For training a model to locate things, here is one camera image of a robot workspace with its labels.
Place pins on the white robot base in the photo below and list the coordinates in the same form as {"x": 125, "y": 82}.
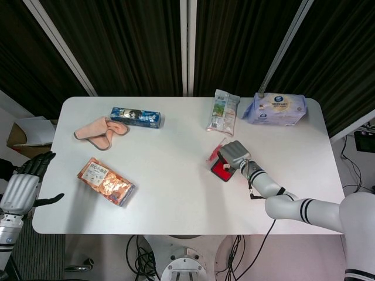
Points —
{"x": 183, "y": 263}

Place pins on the blue white tissue pack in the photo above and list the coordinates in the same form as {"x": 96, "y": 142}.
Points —
{"x": 275, "y": 109}

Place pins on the person in black clothes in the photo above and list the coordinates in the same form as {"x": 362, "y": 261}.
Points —
{"x": 6, "y": 169}

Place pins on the black curtain panel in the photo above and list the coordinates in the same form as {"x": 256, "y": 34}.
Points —
{"x": 240, "y": 44}
{"x": 337, "y": 58}
{"x": 23, "y": 58}
{"x": 123, "y": 44}

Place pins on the orange snack package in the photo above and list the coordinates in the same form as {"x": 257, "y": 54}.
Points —
{"x": 105, "y": 183}

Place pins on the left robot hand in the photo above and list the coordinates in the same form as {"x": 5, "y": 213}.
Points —
{"x": 19, "y": 193}

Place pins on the white frame pole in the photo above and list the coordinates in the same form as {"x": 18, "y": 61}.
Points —
{"x": 187, "y": 47}
{"x": 61, "y": 47}
{"x": 345, "y": 130}
{"x": 285, "y": 44}

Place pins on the red ink pad with lid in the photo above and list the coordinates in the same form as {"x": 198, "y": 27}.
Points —
{"x": 219, "y": 172}

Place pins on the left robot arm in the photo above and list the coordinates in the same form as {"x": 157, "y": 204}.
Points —
{"x": 7, "y": 234}

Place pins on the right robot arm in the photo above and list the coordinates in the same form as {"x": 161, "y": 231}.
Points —
{"x": 293, "y": 205}

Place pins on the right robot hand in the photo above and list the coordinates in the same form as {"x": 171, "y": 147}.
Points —
{"x": 235, "y": 153}

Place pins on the black chrome chair base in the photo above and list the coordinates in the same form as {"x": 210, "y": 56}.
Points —
{"x": 83, "y": 265}

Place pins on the brown cardboard box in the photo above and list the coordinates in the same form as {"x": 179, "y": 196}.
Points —
{"x": 16, "y": 136}

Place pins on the pink cloth with grey edge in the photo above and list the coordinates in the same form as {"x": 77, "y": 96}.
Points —
{"x": 96, "y": 131}

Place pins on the green white snack bag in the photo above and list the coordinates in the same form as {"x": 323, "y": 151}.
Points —
{"x": 223, "y": 114}

